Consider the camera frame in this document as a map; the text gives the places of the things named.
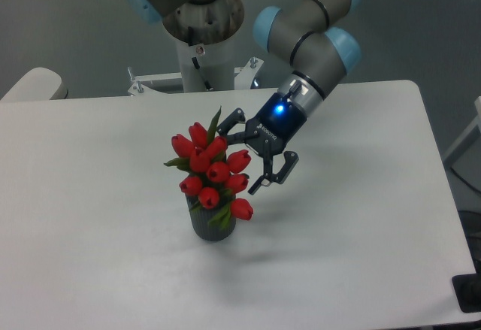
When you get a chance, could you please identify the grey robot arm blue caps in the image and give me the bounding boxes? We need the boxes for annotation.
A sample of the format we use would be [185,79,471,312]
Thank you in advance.
[127,0,361,192]

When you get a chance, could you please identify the black box at table edge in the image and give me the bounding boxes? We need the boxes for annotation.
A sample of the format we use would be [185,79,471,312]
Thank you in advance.
[452,274,480,313]

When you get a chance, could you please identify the red tulip bouquet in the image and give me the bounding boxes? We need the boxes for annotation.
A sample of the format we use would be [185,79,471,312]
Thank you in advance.
[165,111,254,221]

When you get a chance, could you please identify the white metal base frame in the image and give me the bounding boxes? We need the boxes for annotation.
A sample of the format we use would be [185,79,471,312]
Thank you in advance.
[128,56,265,96]

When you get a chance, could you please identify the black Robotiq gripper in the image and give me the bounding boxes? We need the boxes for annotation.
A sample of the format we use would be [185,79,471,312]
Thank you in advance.
[216,92,307,195]

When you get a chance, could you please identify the dark grey ribbed vase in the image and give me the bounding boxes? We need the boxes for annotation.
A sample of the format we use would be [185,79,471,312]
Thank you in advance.
[186,196,236,242]

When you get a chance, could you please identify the white furniture at right edge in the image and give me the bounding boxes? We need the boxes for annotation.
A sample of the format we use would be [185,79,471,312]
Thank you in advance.
[441,97,480,195]

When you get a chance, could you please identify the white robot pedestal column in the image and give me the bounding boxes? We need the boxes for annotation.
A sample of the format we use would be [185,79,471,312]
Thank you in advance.
[161,0,246,92]

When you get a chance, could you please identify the white chair armrest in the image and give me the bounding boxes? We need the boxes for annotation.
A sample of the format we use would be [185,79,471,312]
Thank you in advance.
[1,67,68,103]

